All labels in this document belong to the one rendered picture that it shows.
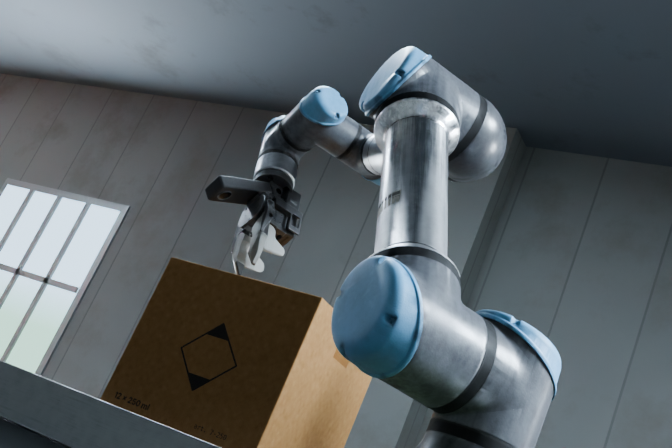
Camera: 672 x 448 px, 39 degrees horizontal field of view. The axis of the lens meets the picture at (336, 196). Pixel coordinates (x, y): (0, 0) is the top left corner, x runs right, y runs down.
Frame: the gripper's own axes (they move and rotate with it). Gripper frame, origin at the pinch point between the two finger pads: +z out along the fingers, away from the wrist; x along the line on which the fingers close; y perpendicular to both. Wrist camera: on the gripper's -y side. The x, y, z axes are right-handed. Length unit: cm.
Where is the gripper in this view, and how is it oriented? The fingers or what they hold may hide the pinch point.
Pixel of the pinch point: (244, 261)
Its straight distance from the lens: 154.4
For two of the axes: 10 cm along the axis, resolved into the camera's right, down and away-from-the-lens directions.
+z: -1.1, 6.9, -7.2
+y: 7.6, 5.2, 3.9
